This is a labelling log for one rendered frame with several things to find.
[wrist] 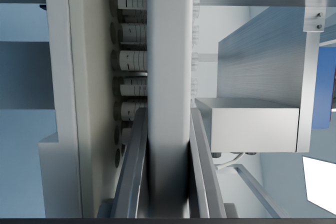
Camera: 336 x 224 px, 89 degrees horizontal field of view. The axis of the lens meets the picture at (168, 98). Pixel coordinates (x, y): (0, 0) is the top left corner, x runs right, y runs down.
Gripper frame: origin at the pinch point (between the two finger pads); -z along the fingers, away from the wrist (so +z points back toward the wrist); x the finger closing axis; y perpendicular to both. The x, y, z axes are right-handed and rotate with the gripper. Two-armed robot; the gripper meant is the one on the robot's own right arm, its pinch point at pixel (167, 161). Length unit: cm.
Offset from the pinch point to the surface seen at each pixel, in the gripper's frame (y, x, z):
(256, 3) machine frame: -0.5, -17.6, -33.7
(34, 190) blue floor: 118, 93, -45
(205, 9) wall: 91, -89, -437
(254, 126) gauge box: 21.7, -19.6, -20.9
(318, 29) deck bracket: 4.2, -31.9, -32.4
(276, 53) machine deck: 13, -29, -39
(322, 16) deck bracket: 2.0, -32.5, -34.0
